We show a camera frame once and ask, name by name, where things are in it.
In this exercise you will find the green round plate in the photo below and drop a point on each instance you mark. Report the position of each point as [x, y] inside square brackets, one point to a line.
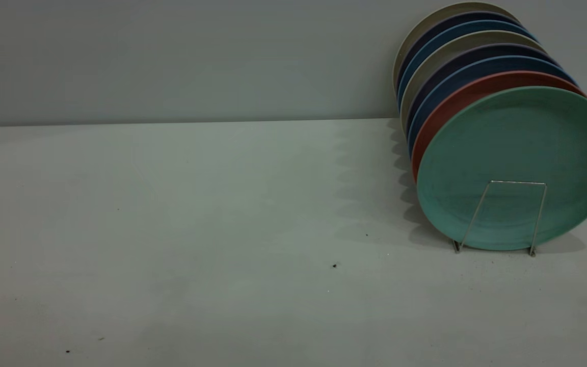
[517, 168]

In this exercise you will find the pink round plate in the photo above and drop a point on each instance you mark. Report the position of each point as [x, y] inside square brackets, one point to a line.
[456, 99]

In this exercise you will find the teal blue plate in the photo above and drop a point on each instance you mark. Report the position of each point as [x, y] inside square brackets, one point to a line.
[477, 25]

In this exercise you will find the beige plate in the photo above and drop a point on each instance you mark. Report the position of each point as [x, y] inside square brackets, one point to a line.
[487, 37]
[467, 6]

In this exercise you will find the dark purple plate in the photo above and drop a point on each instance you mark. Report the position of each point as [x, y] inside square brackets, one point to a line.
[472, 16]
[497, 49]

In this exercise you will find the navy blue plate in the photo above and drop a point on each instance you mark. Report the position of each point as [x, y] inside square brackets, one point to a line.
[507, 63]

